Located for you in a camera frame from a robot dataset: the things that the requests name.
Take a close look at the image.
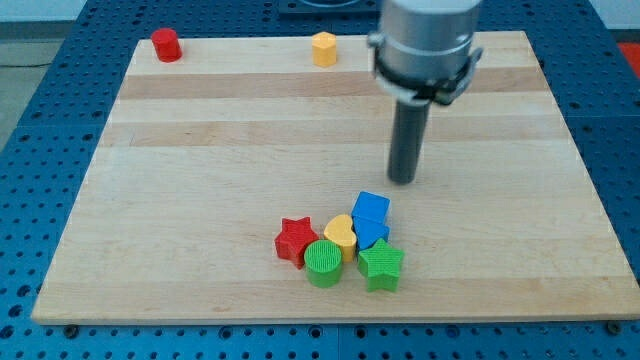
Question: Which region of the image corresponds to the blue cube block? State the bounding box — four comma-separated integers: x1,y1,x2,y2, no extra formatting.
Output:
351,191,390,224

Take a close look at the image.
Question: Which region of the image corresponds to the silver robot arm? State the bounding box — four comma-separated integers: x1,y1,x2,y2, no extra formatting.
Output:
367,0,483,106

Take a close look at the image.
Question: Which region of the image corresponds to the yellow heart block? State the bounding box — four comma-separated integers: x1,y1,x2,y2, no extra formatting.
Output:
324,214,357,263

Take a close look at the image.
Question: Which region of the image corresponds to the green star block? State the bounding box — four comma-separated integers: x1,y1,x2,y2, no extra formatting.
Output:
358,238,405,292

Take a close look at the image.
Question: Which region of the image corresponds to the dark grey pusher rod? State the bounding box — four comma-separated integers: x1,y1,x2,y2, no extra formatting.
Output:
387,101,430,185

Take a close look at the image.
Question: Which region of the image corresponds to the red star block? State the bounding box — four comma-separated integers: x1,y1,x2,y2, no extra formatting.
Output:
274,217,319,269

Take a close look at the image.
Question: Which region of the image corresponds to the yellow hexagon block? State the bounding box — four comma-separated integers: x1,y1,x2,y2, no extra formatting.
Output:
311,32,337,67

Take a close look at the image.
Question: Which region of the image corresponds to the green cylinder block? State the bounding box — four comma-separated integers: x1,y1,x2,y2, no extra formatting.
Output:
304,240,342,288

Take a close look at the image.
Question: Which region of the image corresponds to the red cylinder block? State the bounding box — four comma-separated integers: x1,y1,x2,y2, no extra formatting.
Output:
151,28,182,63

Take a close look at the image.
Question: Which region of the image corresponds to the blue triangular block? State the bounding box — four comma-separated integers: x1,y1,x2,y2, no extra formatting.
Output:
353,217,390,251

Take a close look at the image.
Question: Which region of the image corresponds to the wooden board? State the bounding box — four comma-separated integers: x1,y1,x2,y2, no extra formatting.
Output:
32,31,639,325

